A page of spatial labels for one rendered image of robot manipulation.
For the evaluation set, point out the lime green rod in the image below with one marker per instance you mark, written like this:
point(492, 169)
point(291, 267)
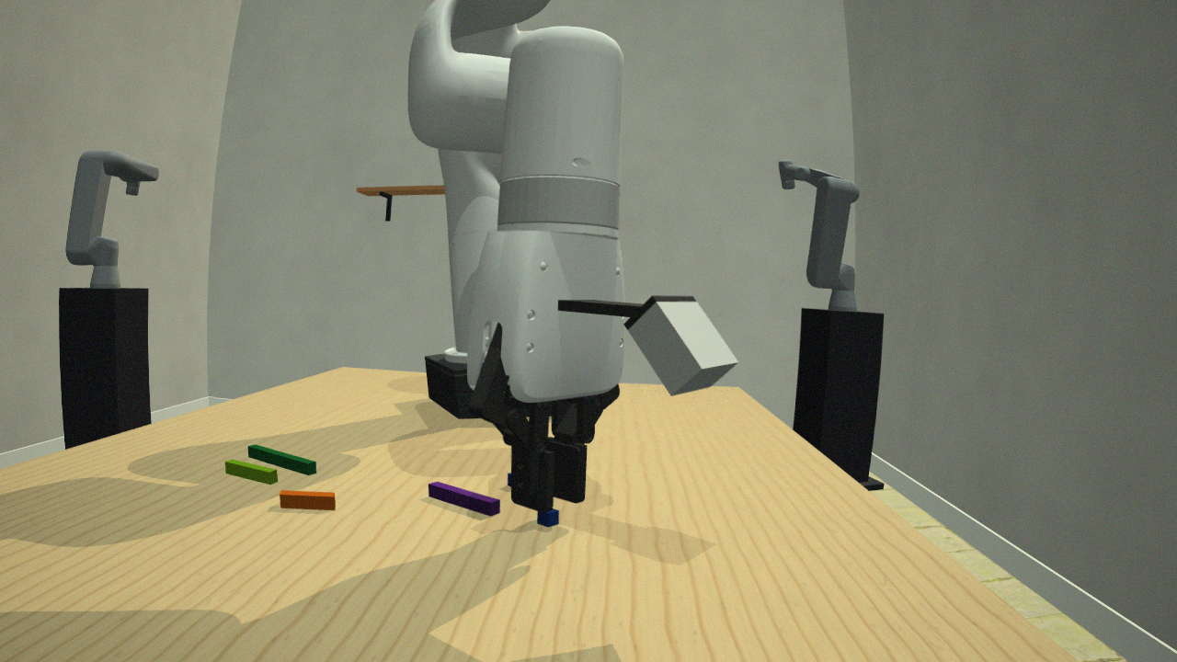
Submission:
point(251, 471)

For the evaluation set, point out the purple rod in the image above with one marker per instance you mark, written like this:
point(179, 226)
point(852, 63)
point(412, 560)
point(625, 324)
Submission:
point(465, 499)

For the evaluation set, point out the orange rod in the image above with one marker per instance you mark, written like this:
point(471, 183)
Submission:
point(307, 500)

